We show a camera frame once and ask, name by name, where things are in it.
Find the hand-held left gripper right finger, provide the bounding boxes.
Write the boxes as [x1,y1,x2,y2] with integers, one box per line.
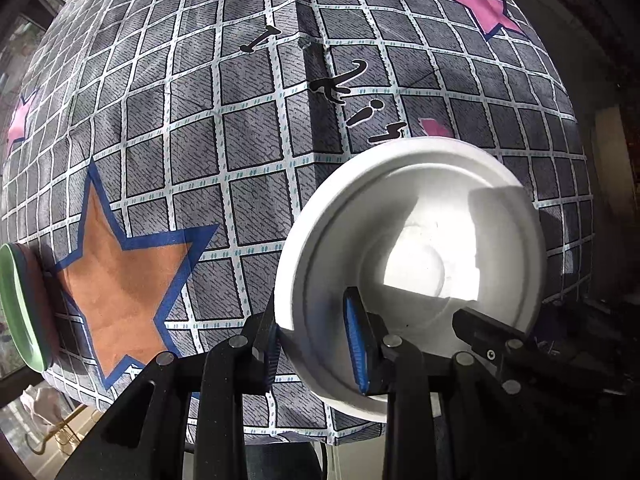
[342,286,566,480]

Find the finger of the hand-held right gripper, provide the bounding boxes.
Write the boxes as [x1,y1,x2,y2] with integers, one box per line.
[451,308,556,396]

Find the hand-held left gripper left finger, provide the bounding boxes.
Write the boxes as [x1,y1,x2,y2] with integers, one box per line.
[55,290,281,480]

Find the large white bowl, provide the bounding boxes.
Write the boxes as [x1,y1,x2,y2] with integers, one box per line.
[274,137,548,423]

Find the green plate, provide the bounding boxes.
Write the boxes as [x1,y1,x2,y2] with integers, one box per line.
[0,241,57,373]

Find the yellow metal hook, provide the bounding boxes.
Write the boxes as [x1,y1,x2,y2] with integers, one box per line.
[25,405,86,456]

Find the crumpled white cloth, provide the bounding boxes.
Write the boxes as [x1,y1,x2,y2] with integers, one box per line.
[20,385,66,428]

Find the grey checked star-print blanket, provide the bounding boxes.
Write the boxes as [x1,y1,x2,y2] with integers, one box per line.
[0,0,596,446]

